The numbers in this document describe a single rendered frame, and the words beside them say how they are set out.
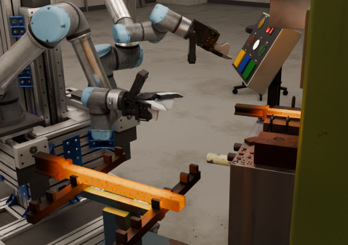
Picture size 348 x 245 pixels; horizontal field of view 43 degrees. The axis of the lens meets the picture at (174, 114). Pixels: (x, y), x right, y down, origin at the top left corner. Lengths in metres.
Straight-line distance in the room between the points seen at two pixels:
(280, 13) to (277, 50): 0.54
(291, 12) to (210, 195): 1.83
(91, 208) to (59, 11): 1.20
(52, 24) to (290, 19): 0.76
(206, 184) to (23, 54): 1.74
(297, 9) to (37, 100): 1.28
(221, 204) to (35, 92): 1.34
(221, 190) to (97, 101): 1.54
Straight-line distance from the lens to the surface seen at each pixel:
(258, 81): 1.79
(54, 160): 1.06
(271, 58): 1.78
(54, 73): 2.11
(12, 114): 1.90
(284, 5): 1.25
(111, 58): 2.13
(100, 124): 1.61
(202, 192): 2.91
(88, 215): 2.37
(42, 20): 1.55
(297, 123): 1.35
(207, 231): 2.56
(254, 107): 1.39
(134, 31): 1.76
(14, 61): 1.66
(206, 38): 1.75
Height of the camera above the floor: 1.48
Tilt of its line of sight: 21 degrees down
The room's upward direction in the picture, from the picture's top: 1 degrees counter-clockwise
